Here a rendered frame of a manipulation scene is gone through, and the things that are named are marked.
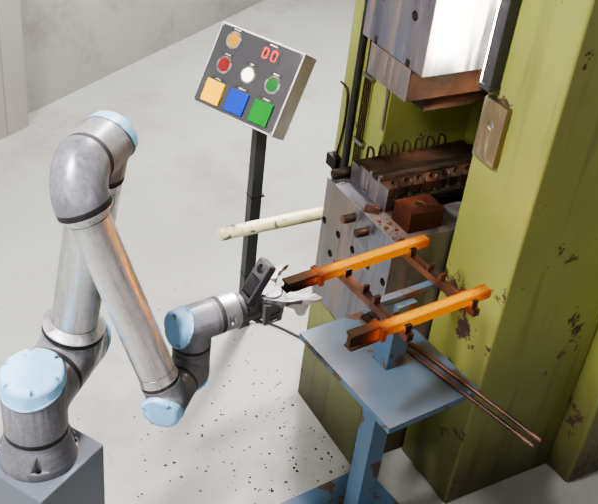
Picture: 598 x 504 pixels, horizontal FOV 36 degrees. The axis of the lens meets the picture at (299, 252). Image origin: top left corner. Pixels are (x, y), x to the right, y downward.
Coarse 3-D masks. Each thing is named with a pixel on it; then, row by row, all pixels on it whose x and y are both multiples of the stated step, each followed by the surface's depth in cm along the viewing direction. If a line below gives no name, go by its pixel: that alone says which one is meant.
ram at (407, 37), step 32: (384, 0) 248; (416, 0) 236; (448, 0) 230; (480, 0) 235; (384, 32) 251; (416, 32) 238; (448, 32) 236; (480, 32) 241; (416, 64) 241; (448, 64) 242; (480, 64) 248
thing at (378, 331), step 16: (480, 288) 228; (432, 304) 221; (448, 304) 221; (464, 304) 224; (384, 320) 214; (400, 320) 215; (416, 320) 216; (352, 336) 206; (368, 336) 210; (384, 336) 211
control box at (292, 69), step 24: (216, 48) 302; (240, 48) 298; (288, 48) 290; (216, 72) 302; (240, 72) 297; (264, 72) 293; (288, 72) 289; (264, 96) 293; (288, 96) 289; (240, 120) 296; (288, 120) 295
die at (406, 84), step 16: (368, 64) 261; (384, 64) 254; (400, 64) 247; (384, 80) 256; (400, 80) 249; (416, 80) 247; (432, 80) 250; (448, 80) 252; (464, 80) 255; (480, 80) 258; (400, 96) 250; (416, 96) 250; (432, 96) 253
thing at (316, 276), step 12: (408, 240) 242; (420, 240) 243; (372, 252) 236; (384, 252) 237; (396, 252) 238; (336, 264) 230; (348, 264) 231; (360, 264) 232; (372, 264) 235; (288, 276) 223; (300, 276) 224; (312, 276) 224; (324, 276) 225; (336, 276) 229; (288, 288) 223; (300, 288) 224
